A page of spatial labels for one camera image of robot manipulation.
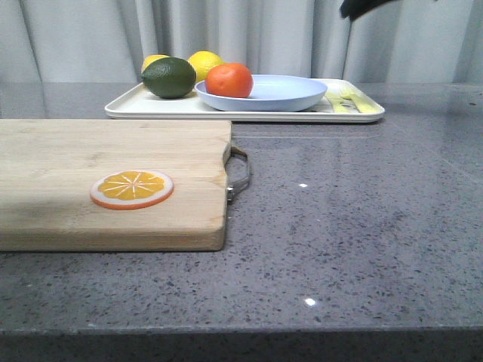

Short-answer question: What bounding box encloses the wooden cutting board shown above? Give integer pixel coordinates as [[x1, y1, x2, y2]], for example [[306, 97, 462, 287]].
[[1, 119, 232, 252]]

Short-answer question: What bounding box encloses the light blue plate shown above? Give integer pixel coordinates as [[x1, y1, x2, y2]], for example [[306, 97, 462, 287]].
[[195, 75, 328, 112]]

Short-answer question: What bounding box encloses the grey curtain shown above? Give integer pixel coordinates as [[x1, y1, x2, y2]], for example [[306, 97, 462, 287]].
[[1, 1, 482, 83]]

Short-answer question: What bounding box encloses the white rectangular tray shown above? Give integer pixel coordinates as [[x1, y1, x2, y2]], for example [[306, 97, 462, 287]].
[[105, 78, 385, 124]]

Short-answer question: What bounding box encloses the yellow lemon right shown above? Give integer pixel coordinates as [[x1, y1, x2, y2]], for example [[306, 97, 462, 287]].
[[188, 51, 224, 83]]

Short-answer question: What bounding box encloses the metal cutting board handle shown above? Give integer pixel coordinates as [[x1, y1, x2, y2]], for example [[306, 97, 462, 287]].
[[225, 146, 251, 204]]

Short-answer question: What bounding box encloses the yellow lemon left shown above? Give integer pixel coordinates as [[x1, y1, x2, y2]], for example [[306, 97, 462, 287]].
[[141, 54, 168, 72]]

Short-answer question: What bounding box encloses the orange slice toy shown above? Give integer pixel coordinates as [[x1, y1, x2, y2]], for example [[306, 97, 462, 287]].
[[90, 169, 174, 210]]

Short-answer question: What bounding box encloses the yellow lemon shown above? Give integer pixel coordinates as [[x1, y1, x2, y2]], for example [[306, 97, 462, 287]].
[[188, 51, 224, 83], [141, 54, 168, 72]]

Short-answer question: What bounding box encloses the orange mandarin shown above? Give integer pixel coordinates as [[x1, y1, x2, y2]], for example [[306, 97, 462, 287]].
[[205, 63, 254, 98]]

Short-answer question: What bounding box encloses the green lime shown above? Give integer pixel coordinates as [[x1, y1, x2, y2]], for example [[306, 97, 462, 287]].
[[141, 57, 196, 99]]

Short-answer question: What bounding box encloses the yellow plastic knife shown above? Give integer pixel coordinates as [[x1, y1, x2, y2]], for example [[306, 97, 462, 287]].
[[325, 91, 352, 113]]

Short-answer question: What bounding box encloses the yellow plastic fork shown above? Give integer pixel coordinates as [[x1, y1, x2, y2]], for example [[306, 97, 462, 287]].
[[340, 87, 377, 113]]

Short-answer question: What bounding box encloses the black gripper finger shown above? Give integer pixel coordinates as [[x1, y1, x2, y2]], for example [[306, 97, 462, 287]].
[[340, 0, 388, 20]]

